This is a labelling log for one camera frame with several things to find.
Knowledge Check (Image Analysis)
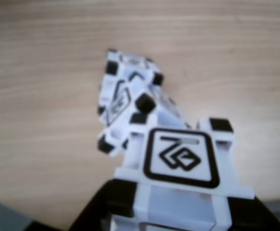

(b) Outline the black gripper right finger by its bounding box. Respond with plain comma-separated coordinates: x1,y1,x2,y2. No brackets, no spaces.
228,198,280,231

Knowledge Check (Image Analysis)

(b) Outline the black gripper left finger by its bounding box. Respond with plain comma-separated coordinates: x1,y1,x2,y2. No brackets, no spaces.
75,180,136,231

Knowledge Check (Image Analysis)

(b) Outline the white cube crossed symbol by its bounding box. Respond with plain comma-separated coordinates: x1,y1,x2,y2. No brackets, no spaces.
96,77,193,156

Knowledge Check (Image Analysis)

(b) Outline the white cube layered diamond symbol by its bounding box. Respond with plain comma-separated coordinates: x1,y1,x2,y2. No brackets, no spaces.
111,116,255,231

